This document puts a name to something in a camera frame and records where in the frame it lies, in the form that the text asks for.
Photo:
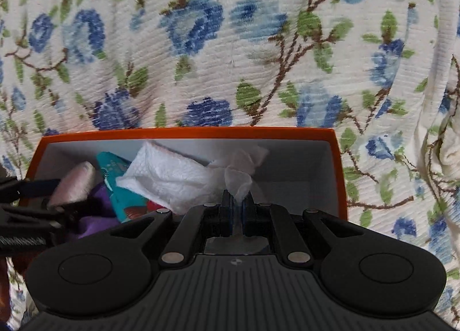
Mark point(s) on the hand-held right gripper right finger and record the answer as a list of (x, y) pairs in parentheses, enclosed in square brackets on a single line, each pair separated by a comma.
[(247, 210)]

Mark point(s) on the pink thread roll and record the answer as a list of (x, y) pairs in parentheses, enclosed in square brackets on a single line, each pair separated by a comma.
[(73, 183)]

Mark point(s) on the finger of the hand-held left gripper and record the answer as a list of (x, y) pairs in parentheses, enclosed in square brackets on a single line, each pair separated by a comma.
[(39, 187), (43, 214)]

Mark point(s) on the blue floral blanket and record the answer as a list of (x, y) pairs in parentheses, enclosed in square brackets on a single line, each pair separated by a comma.
[(230, 47)]

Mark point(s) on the white paper tissue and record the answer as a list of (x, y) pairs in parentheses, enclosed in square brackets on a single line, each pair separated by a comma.
[(172, 180)]

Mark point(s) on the teal patterned pouch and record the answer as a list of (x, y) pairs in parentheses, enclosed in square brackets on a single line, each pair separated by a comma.
[(124, 201)]

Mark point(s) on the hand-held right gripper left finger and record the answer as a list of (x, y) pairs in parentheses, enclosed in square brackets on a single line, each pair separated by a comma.
[(227, 210)]

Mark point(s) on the purple cloth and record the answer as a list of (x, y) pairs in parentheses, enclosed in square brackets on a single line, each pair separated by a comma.
[(99, 216)]

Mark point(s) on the orange cardboard box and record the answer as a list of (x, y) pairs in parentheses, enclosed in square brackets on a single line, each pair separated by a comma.
[(251, 133)]

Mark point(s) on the red knitted item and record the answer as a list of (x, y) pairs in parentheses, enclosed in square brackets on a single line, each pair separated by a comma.
[(158, 207)]

